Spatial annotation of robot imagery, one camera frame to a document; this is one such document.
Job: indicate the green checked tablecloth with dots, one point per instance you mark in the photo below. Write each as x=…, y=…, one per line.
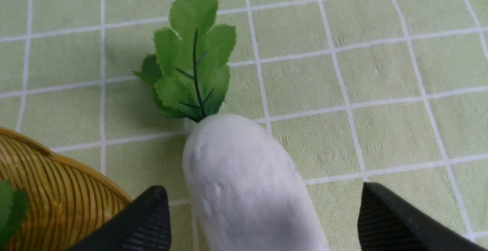
x=389, y=91

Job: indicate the amber ribbed plastic plate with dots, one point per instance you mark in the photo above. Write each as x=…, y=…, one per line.
x=68, y=200

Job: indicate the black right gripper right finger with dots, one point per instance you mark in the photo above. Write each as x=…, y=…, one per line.
x=387, y=222

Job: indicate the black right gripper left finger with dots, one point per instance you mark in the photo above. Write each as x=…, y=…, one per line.
x=143, y=225

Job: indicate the white toy radish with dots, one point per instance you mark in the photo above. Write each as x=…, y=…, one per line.
x=14, y=205
x=245, y=188

